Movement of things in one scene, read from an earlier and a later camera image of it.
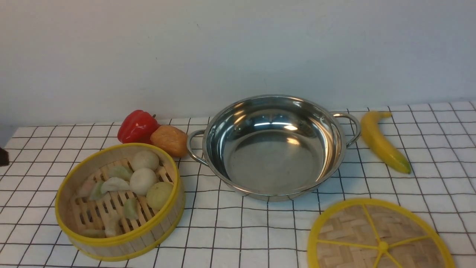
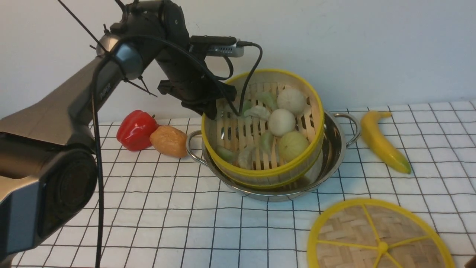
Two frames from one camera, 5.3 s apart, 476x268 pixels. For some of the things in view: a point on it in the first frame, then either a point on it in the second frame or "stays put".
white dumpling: x=114 y=184 to x=259 y=111
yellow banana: x=382 y=149 stays put
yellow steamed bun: x=157 y=194 to x=291 y=144
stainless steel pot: x=273 y=147 stays put
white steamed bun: x=145 y=159 to x=292 y=99
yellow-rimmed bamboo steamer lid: x=379 y=233 stays put
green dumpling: x=119 y=171 to x=269 y=99
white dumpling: x=113 y=228 to x=245 y=157
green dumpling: x=130 y=209 to x=267 y=142
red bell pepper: x=136 y=126 stays put
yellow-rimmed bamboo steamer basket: x=118 y=201 to x=271 y=135
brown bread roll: x=173 y=140 stays put
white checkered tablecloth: x=219 y=229 stays put
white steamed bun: x=141 y=179 to x=280 y=121
